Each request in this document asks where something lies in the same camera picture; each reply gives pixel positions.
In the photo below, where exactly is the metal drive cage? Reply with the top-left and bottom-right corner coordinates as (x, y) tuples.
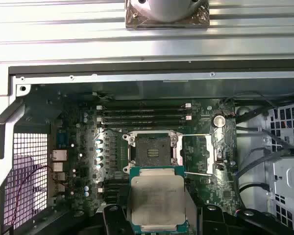
(259, 100), (294, 235)

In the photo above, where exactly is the silver coin battery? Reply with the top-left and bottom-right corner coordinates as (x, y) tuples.
(212, 115), (225, 127)

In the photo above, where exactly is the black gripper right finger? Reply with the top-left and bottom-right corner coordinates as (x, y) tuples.
(185, 192), (294, 235)

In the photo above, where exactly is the open black PC case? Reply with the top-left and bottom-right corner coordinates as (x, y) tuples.
(0, 62), (294, 235)

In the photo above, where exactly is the thick black cable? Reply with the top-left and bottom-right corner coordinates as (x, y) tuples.
(237, 183), (270, 204)

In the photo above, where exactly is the CPU with silver top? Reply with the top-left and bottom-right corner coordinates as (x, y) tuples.
(127, 165), (187, 233)

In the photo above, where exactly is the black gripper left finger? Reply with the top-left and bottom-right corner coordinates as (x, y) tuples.
(94, 183), (134, 235)

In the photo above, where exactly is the blue serial port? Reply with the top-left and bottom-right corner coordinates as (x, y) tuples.
(56, 132), (69, 148)

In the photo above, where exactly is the metal socket cover frame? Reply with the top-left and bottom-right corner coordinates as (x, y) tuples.
(171, 132), (218, 177)

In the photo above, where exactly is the brown square base plate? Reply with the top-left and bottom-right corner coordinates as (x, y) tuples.
(125, 0), (210, 29)

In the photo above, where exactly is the metal network port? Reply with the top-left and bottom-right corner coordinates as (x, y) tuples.
(52, 149), (67, 162)

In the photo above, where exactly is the thin red wire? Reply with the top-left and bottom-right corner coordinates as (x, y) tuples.
(14, 165), (64, 222)

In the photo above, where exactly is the green motherboard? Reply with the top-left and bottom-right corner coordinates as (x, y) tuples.
(48, 97), (238, 221)

